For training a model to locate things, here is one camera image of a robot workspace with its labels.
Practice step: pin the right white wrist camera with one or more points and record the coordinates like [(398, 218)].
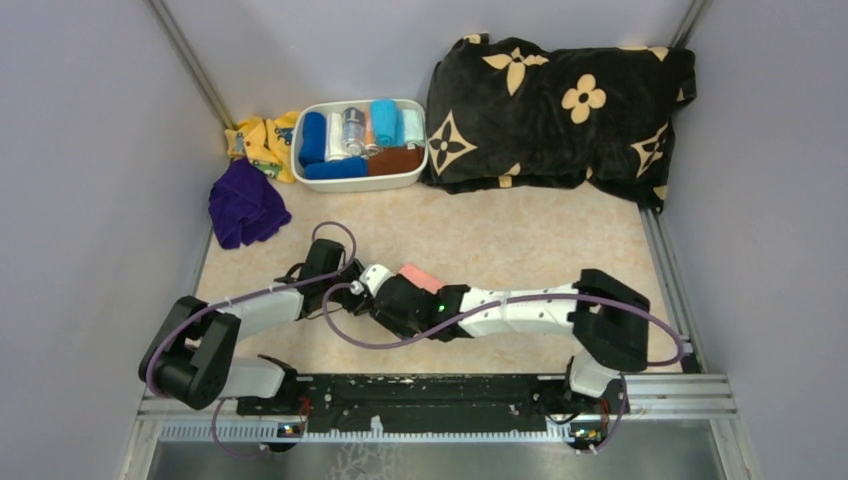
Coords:
[(371, 280)]

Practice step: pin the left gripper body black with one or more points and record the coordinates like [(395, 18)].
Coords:
[(349, 277)]

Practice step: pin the dark blue rolled towel upright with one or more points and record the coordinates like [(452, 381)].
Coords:
[(314, 134)]

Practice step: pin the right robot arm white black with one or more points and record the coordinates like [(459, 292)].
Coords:
[(605, 316)]

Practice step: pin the pale mint rolled towel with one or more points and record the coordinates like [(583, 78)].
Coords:
[(413, 131)]

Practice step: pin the dark blue rolled towel lying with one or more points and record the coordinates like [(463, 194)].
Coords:
[(352, 167)]

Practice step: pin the orange rolled towel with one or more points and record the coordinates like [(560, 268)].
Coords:
[(371, 146)]

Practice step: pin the white rolled towel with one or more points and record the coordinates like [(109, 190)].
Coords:
[(334, 150)]

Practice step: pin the white plastic bin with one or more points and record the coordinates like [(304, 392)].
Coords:
[(347, 184)]

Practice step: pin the yellow patterned cloth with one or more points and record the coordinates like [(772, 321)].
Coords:
[(266, 144)]

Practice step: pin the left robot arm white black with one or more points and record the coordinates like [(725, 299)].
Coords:
[(192, 356)]

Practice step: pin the pink panda towel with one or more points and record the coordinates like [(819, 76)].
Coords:
[(421, 279)]

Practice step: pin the brown rolled towel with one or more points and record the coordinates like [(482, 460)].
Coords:
[(396, 160)]

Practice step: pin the grey blue rolled towel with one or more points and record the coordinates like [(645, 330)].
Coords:
[(354, 131)]

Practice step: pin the purple towel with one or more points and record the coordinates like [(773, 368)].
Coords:
[(244, 207)]

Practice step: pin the light blue rolled towel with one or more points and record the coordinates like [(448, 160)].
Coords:
[(384, 120)]

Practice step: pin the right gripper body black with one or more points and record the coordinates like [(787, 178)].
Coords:
[(407, 328)]

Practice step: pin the black floral blanket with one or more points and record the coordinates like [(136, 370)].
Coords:
[(509, 113)]

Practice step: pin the aluminium frame rail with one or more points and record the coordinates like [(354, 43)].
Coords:
[(656, 403)]

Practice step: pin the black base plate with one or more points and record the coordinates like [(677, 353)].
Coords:
[(433, 404)]

